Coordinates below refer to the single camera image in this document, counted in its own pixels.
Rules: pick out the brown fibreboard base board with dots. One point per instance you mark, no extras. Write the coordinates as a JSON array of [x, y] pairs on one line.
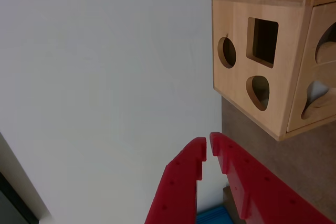
[[236, 119]]

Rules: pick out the dark panel with beige frame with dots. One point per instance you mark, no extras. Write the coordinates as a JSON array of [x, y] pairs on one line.
[[13, 195]]

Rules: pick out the wooden shape sorter box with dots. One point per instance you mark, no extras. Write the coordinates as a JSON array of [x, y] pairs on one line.
[[236, 19]]

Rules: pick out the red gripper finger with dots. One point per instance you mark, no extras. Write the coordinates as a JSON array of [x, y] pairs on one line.
[[178, 182], [252, 187]]

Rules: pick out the blue ribbed plastic object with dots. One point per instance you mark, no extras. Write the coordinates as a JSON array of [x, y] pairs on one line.
[[210, 217]]

